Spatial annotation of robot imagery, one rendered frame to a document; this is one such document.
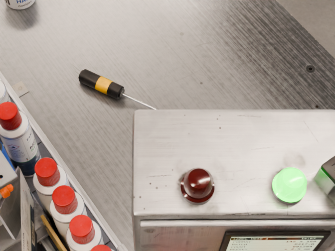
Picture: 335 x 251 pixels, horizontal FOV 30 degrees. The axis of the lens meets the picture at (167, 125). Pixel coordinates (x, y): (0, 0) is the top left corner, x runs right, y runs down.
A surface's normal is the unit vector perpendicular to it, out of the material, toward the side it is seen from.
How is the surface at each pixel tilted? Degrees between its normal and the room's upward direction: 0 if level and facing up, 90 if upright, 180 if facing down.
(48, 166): 3
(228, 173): 0
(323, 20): 0
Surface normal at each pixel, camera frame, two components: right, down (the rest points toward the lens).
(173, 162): 0.03, -0.47
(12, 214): 0.95, 0.28
